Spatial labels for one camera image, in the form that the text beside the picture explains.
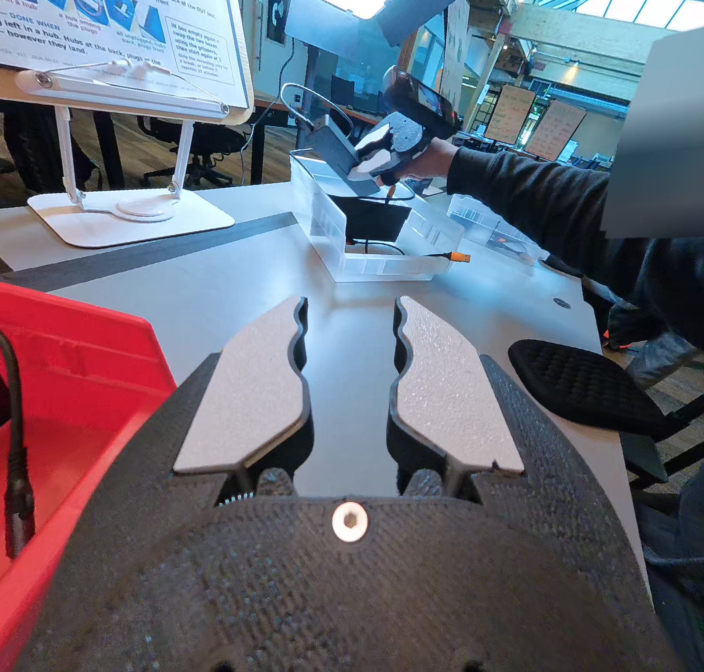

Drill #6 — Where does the black wall sign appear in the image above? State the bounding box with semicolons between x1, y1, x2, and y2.
267;0;293;46

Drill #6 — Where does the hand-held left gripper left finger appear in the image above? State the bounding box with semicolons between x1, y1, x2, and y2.
173;296;315;489

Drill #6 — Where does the tan paper easel board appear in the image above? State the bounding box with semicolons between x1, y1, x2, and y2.
525;99;588;162
484;84;537;146

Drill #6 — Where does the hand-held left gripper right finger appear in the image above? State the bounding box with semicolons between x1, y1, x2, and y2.
386;295;525;498

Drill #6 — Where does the red open-front bin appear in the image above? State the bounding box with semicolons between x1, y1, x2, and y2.
0;282;178;662

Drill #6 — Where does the person's black printed hoodie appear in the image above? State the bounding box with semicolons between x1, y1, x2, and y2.
577;238;704;354

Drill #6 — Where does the person's right forearm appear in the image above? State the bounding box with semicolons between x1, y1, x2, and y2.
447;147;608;268

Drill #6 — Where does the black cable with orange plugs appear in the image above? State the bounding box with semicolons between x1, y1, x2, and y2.
345;185;472;264

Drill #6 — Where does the black round textured pad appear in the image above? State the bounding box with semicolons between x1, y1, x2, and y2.
507;339;669;437

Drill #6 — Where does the black ethernet adapter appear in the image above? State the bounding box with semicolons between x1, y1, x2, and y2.
4;452;36;560

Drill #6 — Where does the instruction sheet with blue pictures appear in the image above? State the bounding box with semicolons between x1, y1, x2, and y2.
0;0;249;111

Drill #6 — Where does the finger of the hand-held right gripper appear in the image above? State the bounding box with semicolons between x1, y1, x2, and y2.
355;124;395;157
348;150;399;183

